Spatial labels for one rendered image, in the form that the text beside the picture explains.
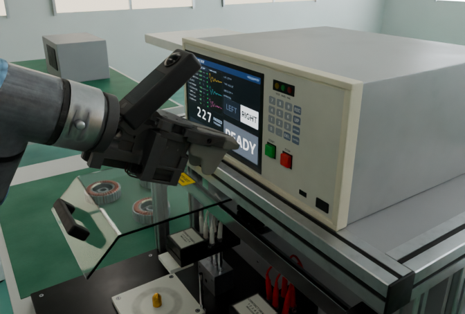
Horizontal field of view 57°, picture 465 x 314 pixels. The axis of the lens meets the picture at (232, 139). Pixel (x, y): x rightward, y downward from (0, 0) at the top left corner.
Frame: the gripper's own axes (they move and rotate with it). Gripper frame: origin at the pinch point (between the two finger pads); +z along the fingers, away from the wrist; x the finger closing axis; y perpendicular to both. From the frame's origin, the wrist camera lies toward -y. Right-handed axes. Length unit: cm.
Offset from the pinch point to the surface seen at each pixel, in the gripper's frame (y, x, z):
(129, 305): 44, -24, 8
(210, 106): -2.2, -18.3, 6.9
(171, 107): 16, -155, 76
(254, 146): 0.8, -4.1, 8.2
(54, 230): 49, -67, 4
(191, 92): -3.0, -25.8, 6.5
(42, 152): 103, -318, 65
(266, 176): 4.5, -1.0, 10.0
